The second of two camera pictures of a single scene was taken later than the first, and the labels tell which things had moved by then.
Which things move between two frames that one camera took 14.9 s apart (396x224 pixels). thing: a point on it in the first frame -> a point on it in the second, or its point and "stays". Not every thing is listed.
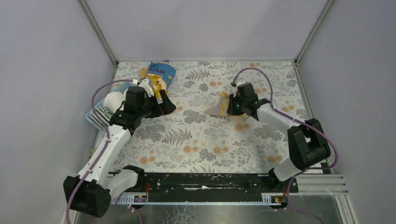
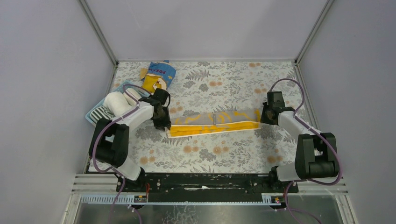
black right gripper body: (234, 105) -> (267, 114)
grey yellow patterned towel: (220, 108) -> (197, 123)
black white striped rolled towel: (104, 115) stays
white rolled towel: (113, 100) stays
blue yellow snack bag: (161, 74) stays
